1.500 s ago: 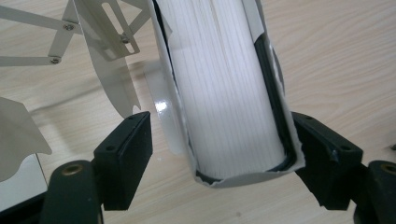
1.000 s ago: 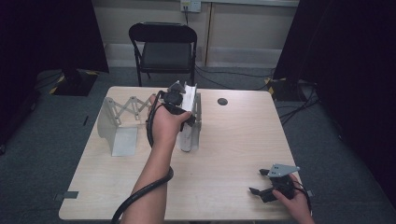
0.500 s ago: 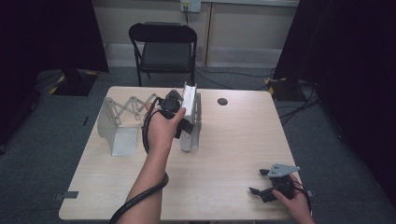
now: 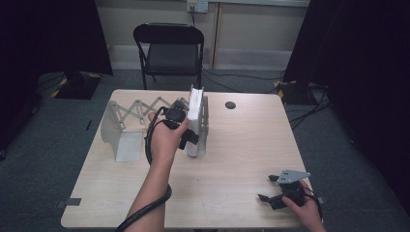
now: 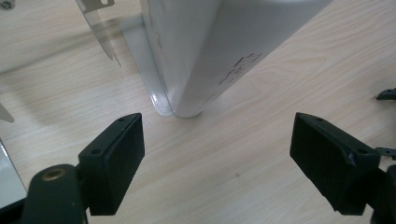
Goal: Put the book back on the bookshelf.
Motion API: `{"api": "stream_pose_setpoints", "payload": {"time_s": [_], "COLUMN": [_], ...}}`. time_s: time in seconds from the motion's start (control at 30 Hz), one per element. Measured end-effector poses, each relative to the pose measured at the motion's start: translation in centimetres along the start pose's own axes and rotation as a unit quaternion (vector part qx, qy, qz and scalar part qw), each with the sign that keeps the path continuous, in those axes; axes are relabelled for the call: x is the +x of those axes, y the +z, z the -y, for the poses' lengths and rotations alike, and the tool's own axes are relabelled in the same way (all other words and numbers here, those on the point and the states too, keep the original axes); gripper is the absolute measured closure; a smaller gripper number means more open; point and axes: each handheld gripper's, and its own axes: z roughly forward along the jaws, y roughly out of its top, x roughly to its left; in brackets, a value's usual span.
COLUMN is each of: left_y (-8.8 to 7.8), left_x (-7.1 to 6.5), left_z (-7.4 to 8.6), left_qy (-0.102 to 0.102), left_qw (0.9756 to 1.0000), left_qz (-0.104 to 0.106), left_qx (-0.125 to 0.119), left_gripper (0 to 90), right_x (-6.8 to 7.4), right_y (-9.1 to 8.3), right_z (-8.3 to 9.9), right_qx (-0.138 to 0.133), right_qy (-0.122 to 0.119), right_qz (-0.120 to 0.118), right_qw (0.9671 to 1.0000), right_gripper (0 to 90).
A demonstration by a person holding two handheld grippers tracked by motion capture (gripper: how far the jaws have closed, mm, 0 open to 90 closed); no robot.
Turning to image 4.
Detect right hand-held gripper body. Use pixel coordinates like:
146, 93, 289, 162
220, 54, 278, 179
269, 169, 311, 211

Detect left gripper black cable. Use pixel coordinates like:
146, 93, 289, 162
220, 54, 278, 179
114, 105, 174, 232

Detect person's right hand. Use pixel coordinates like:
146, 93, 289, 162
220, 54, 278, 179
281, 180, 324, 227

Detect black curtain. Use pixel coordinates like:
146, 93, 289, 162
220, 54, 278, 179
282, 0, 410, 209
0, 0, 114, 154

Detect person's left hand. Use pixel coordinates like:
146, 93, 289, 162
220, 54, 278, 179
147, 111, 190, 167

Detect black folding chair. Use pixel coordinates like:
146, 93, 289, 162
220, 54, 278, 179
132, 22, 205, 92

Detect black floor cable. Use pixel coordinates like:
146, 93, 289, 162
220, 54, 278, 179
202, 67, 285, 81
202, 73, 278, 95

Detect bundle of black floor cables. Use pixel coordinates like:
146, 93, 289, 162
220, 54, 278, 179
287, 82, 333, 131

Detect expandable metal bookend rack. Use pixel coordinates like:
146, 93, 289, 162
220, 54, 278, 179
100, 96, 210, 163

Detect white wall socket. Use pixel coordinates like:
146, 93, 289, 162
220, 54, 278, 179
186, 0, 210, 14

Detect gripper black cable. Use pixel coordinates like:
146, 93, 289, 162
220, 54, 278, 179
303, 185, 325, 224
114, 105, 174, 232

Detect white book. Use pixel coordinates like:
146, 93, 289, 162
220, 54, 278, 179
186, 84, 206, 159

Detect black stand base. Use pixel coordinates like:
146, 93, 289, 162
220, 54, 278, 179
274, 78, 319, 106
50, 71, 103, 101

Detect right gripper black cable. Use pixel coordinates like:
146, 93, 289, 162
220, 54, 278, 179
303, 185, 325, 224

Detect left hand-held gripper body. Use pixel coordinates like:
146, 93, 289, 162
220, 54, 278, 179
162, 98, 190, 131

